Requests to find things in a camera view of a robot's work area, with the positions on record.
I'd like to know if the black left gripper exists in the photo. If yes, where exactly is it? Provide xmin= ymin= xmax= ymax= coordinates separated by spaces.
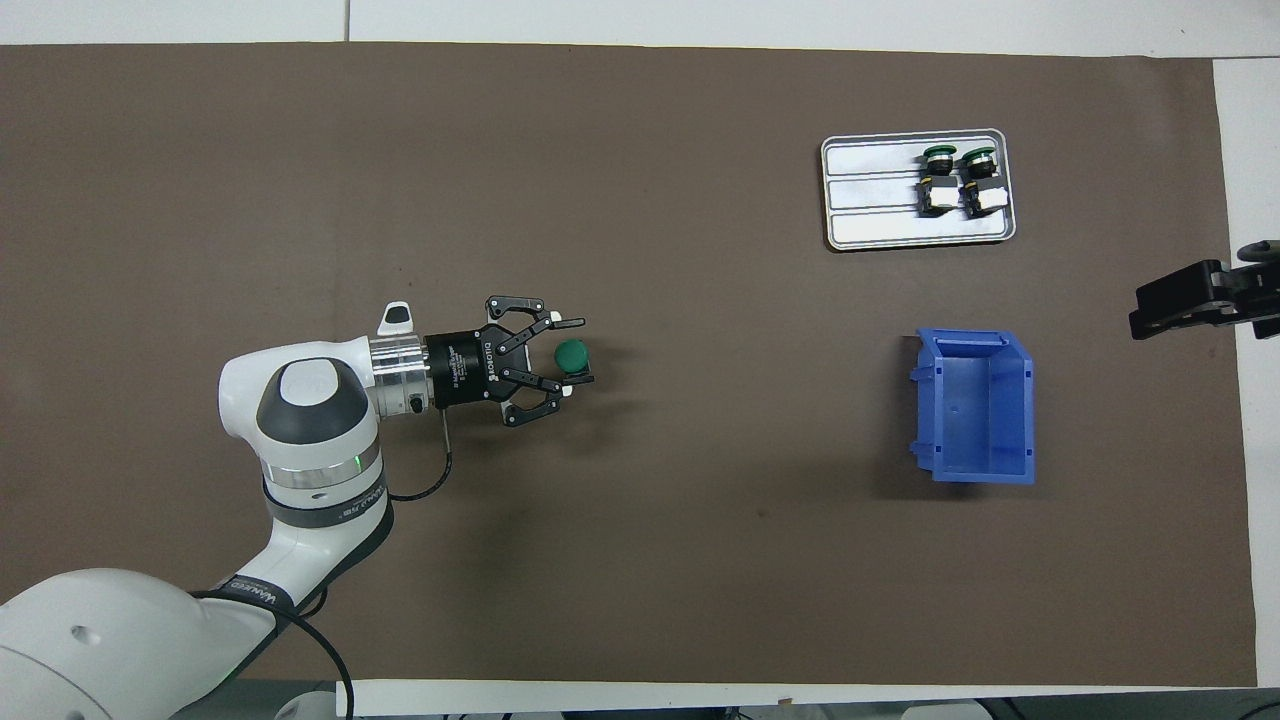
xmin=424 ymin=295 xmax=596 ymax=429

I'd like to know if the blue plastic storage bin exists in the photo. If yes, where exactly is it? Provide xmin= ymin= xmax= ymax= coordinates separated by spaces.
xmin=908 ymin=328 xmax=1037 ymax=486

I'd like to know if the brown table mat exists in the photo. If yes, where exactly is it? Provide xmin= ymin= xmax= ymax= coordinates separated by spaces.
xmin=0 ymin=42 xmax=1257 ymax=689

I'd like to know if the grey metal tray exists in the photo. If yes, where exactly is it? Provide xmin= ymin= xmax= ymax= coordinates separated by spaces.
xmin=821 ymin=128 xmax=1018 ymax=252

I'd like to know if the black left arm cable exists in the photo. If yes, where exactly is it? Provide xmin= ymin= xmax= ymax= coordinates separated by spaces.
xmin=190 ymin=408 xmax=457 ymax=720

